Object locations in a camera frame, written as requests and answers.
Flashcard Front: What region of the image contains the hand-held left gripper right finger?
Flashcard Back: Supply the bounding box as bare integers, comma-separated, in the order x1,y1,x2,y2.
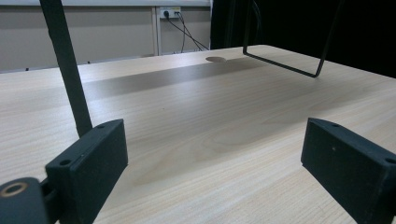
300,117,396,224

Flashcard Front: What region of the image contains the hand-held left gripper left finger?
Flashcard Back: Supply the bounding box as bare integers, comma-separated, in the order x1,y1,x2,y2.
45,119,129,224

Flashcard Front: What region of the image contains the black two-tier shelf rack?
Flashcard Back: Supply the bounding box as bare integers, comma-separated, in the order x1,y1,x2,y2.
39,0,345,138

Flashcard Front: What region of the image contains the black metal stand frame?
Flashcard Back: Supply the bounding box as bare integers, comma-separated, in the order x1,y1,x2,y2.
210,0,396,79

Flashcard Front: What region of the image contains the black wall socket cable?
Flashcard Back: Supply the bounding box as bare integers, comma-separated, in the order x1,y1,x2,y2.
177,11,205,54
163,11,210,51

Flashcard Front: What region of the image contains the white wall socket with plugs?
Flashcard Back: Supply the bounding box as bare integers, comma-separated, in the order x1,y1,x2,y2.
159,6,182,20

